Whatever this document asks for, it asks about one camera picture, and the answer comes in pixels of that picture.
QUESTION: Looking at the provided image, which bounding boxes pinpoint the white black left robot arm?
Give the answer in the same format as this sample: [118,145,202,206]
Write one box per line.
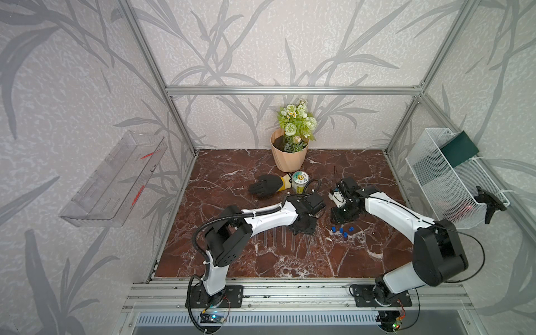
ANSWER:
[192,193,325,297]

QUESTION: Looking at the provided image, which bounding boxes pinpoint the white wire mesh basket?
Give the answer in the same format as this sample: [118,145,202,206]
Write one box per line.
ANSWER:
[406,128,510,229]

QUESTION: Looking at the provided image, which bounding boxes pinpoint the clear plastic wall shelf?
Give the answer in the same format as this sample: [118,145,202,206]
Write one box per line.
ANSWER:
[59,131,168,228]

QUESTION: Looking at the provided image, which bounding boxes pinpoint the beige ribbed flower pot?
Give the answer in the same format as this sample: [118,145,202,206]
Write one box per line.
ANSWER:
[270,129,308,173]

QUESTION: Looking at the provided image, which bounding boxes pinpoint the aluminium frame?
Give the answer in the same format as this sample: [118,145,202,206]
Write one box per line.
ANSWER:
[116,0,536,311]

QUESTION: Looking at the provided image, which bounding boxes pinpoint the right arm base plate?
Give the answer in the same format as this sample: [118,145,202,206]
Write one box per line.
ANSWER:
[349,284,413,307]

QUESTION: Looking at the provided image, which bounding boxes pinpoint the clear test tube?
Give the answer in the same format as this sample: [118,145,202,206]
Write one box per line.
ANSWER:
[262,231,269,249]
[281,226,287,248]

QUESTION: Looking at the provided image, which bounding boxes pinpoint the green yellow labelled round tin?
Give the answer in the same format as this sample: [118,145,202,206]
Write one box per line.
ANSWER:
[291,171,310,194]

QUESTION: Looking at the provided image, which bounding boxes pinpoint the black corrugated cable conduit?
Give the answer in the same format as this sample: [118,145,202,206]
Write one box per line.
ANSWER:
[191,204,283,262]

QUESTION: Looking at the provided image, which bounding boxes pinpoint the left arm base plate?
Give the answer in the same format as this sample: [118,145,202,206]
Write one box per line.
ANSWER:
[185,284,244,308]

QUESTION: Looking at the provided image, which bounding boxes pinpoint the black work glove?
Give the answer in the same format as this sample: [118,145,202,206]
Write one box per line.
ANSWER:
[248,174,292,198]

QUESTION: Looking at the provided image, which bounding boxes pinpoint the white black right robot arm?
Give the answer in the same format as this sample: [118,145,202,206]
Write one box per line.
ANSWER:
[329,178,468,296]

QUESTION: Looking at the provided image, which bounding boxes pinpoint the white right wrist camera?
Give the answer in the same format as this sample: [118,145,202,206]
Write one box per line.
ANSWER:
[328,188,346,208]

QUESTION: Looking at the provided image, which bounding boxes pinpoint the green white artificial flowers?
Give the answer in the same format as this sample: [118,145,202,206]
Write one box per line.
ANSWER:
[278,99,318,153]

